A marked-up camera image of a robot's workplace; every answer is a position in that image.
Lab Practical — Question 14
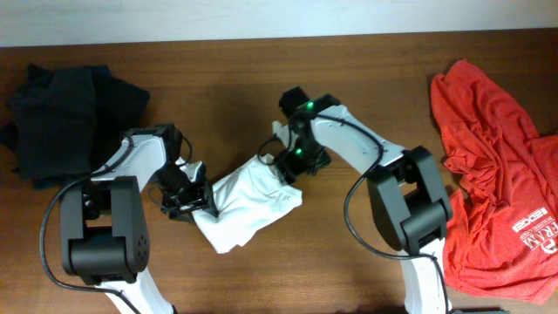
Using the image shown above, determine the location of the white t-shirt with robot print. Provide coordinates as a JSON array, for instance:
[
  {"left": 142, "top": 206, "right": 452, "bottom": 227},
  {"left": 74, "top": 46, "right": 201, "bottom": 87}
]
[{"left": 193, "top": 154, "right": 303, "bottom": 254}]

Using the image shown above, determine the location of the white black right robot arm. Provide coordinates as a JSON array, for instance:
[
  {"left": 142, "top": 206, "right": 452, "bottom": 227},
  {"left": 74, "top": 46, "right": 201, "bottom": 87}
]
[{"left": 272, "top": 87, "right": 453, "bottom": 313}]

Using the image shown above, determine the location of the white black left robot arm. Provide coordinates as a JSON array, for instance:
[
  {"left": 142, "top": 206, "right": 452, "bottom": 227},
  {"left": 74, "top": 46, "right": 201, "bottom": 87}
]
[{"left": 39, "top": 123, "right": 219, "bottom": 313}]

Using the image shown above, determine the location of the black folded clothes pile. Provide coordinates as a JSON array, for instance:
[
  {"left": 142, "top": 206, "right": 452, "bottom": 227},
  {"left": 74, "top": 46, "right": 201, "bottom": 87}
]
[{"left": 1, "top": 64, "right": 150, "bottom": 190}]

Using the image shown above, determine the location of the red t-shirt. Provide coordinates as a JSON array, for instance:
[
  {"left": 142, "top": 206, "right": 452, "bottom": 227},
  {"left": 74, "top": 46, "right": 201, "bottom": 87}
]
[{"left": 431, "top": 59, "right": 557, "bottom": 304}]

